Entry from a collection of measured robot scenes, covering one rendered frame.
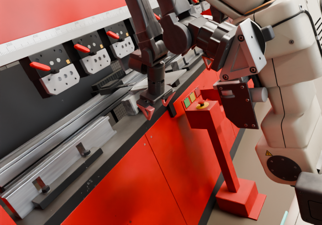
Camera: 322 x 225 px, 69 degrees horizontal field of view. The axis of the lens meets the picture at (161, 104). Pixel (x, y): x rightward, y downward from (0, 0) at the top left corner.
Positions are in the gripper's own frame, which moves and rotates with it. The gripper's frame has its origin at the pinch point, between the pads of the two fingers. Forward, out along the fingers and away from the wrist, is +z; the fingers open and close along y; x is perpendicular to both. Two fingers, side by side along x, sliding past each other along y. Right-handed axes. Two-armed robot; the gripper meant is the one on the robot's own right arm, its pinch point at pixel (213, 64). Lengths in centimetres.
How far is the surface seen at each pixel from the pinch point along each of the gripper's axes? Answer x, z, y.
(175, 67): -41, 28, -26
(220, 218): 27, 98, 14
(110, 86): -54, 24, 21
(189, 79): -22.7, 26.7, -17.7
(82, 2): -53, -26, 30
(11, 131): -75, 33, 75
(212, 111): 5.4, 23.6, 4.9
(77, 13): -50, -23, 35
